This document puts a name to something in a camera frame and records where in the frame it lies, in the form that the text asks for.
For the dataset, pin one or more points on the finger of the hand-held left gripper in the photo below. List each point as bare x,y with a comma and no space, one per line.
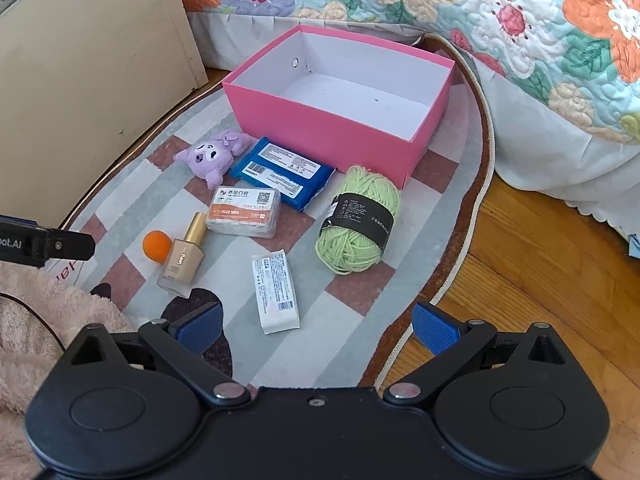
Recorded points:
70,245

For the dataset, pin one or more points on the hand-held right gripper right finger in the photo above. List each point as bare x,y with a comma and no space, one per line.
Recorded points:
436,329

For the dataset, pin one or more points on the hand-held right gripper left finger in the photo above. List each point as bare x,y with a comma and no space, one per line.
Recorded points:
200,327

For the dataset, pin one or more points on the orange makeup sponge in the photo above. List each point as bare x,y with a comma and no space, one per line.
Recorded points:
156,246

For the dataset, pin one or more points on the green yarn ball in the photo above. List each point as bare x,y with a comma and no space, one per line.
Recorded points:
350,250

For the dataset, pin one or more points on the blue wet wipes packet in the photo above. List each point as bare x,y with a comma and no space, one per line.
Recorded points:
280,170

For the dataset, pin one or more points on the pink cardboard box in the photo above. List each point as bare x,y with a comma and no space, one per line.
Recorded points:
325,130

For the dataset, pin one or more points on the foundation bottle with gold cap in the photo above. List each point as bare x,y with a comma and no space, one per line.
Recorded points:
180,265

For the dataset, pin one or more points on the white paper-wrapped packet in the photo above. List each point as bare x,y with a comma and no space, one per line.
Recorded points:
275,290

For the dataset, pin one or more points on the pink fleece garment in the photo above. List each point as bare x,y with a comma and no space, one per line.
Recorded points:
30,330

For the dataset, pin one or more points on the checkered oval rug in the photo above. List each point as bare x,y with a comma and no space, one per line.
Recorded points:
430,220

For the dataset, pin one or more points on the clear floss pick box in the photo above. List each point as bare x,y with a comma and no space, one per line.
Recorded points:
240,212

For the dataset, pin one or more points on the purple plush toy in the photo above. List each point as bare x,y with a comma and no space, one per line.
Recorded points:
205,157

